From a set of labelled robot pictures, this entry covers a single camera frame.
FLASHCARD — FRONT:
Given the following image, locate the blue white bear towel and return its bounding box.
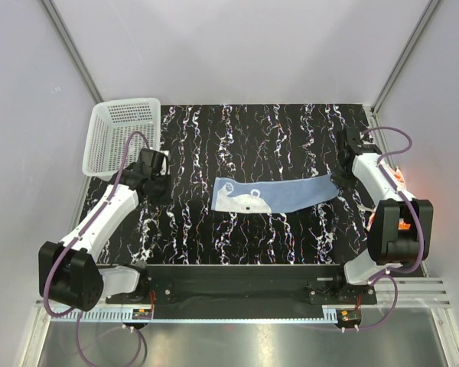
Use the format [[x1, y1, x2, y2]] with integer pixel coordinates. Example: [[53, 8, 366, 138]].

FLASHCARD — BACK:
[[211, 174, 339, 214]]

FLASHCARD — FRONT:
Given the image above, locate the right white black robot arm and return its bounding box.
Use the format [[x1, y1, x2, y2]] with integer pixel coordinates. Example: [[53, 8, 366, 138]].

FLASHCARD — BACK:
[[331, 127, 434, 303]]

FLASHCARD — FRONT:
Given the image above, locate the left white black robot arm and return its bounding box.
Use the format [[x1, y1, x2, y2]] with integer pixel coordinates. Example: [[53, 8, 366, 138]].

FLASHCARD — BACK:
[[38, 148, 171, 311]]

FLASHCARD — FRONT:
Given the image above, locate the orange white crumpled towel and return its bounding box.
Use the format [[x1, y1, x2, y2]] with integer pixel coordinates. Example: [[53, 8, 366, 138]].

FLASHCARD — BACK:
[[366, 164, 411, 231]]

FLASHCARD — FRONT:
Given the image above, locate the white perforated plastic basket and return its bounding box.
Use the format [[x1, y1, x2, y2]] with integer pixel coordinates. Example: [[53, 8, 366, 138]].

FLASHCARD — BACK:
[[82, 98, 161, 181]]

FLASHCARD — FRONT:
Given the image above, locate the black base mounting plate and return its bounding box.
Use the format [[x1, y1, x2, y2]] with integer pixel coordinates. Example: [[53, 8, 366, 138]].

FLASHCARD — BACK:
[[107, 265, 377, 322]]

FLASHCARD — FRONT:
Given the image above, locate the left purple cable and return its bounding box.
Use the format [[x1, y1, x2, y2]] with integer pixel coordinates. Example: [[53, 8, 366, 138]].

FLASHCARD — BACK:
[[41, 131, 154, 366]]

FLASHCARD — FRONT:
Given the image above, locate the purple cable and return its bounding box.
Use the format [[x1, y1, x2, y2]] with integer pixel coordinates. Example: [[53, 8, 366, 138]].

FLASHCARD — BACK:
[[359, 126, 424, 332], [41, 131, 154, 366]]

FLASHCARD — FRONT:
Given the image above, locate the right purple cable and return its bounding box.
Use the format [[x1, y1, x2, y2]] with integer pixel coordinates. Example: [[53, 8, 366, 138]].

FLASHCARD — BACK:
[[359, 126, 424, 332]]

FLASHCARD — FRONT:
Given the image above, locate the aluminium rail frame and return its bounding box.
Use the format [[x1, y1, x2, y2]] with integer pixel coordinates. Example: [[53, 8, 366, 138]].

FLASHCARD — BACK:
[[50, 278, 450, 329]]

